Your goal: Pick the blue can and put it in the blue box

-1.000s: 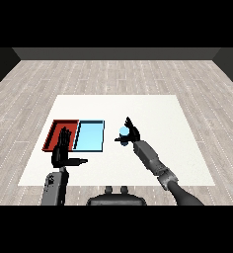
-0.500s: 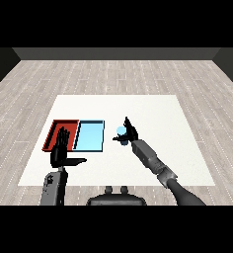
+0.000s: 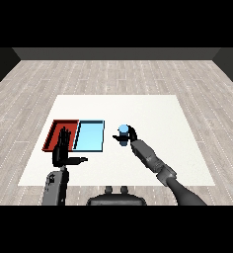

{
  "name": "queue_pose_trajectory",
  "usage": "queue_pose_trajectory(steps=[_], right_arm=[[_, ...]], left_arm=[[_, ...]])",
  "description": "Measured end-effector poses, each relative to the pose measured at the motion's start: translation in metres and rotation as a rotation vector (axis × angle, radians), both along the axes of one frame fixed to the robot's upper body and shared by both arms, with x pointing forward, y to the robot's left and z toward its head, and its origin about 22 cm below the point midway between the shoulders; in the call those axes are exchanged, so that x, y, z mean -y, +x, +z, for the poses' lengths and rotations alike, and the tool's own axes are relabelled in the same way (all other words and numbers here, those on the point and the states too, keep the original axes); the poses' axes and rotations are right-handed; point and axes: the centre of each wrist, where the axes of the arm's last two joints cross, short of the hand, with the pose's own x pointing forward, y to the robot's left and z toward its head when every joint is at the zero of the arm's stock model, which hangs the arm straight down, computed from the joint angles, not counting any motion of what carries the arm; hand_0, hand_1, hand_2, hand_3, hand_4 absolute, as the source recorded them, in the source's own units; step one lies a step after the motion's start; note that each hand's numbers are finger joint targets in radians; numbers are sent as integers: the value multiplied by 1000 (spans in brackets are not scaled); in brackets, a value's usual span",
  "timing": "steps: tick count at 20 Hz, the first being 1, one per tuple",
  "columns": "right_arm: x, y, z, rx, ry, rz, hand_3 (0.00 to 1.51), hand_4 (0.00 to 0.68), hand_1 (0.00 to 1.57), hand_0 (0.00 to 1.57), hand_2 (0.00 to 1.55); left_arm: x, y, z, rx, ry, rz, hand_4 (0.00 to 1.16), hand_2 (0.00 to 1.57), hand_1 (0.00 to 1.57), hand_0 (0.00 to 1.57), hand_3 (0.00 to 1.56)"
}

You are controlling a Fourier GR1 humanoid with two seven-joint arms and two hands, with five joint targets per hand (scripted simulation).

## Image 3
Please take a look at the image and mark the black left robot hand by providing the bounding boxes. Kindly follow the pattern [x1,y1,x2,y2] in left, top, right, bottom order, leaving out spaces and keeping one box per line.
[51,126,89,168]

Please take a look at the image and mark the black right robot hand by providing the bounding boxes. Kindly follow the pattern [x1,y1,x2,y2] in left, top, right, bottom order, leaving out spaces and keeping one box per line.
[112,125,139,143]

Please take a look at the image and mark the small blue can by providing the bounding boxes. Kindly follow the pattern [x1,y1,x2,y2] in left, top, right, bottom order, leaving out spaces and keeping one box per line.
[117,124,130,147]

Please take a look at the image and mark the red shallow open box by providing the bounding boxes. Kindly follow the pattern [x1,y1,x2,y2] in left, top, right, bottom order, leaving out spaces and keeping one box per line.
[41,119,81,153]

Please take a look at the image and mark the light blue shallow open box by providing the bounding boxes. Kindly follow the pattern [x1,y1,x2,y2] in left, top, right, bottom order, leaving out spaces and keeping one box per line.
[71,119,106,153]

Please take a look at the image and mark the dark grey robot body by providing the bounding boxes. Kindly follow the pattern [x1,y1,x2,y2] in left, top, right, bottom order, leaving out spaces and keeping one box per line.
[85,186,148,207]

